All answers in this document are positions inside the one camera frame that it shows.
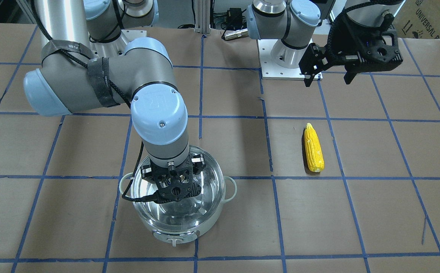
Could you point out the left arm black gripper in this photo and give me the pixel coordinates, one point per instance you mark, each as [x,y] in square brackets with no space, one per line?
[348,44]

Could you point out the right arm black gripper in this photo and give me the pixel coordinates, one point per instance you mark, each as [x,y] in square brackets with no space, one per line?
[146,173]

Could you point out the grey-white cooking pot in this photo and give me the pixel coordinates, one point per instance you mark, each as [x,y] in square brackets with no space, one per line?
[174,223]

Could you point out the yellow corn cob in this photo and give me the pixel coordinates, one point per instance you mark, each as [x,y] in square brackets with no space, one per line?
[313,149]

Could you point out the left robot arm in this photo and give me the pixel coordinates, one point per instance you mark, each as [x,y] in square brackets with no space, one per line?
[294,21]

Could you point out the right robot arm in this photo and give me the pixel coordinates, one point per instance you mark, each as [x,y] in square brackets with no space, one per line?
[73,77]

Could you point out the cardboard box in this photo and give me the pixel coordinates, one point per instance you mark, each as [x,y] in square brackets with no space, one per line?
[418,19]

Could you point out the black electronics box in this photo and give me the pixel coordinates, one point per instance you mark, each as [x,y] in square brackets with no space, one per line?
[234,19]

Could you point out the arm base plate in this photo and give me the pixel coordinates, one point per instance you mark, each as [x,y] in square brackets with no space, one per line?
[279,62]

